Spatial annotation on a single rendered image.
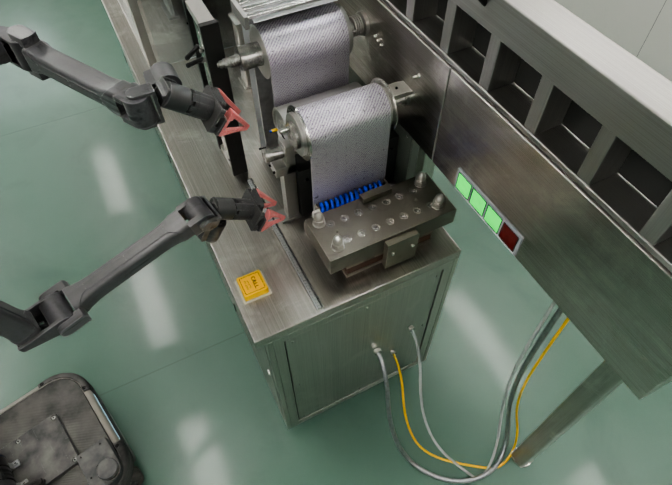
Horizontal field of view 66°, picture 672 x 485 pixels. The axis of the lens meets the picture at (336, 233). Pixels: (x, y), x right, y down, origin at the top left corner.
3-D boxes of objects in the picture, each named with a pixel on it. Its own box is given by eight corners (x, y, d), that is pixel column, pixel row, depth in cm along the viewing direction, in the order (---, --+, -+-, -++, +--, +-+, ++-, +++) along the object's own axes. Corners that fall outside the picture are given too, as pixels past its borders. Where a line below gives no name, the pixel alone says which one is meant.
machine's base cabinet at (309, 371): (135, 87, 345) (85, -47, 276) (227, 60, 362) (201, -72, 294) (288, 438, 209) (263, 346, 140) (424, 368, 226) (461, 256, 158)
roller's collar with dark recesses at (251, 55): (236, 63, 144) (232, 42, 138) (256, 57, 145) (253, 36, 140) (244, 75, 140) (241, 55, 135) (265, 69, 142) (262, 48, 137)
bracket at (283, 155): (275, 214, 163) (264, 141, 139) (294, 206, 165) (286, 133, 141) (281, 225, 161) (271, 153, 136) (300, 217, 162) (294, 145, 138)
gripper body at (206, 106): (215, 135, 116) (185, 126, 111) (201, 109, 122) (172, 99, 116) (228, 111, 113) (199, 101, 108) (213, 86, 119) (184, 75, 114)
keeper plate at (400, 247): (381, 263, 150) (384, 241, 142) (411, 250, 153) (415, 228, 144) (386, 270, 149) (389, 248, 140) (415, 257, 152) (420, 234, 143)
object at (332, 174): (313, 205, 149) (310, 159, 134) (384, 178, 155) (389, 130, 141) (313, 206, 149) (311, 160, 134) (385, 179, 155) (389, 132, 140)
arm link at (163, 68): (140, 132, 111) (127, 99, 104) (128, 102, 117) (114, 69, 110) (194, 115, 114) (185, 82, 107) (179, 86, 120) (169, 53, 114)
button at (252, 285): (237, 283, 148) (235, 278, 146) (260, 273, 150) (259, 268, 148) (245, 302, 144) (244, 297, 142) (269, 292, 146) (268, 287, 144)
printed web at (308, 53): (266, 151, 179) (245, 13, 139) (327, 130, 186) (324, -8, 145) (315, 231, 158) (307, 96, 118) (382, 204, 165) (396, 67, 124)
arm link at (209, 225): (205, 223, 123) (185, 198, 126) (189, 255, 129) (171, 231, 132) (243, 214, 132) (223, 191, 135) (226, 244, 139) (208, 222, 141)
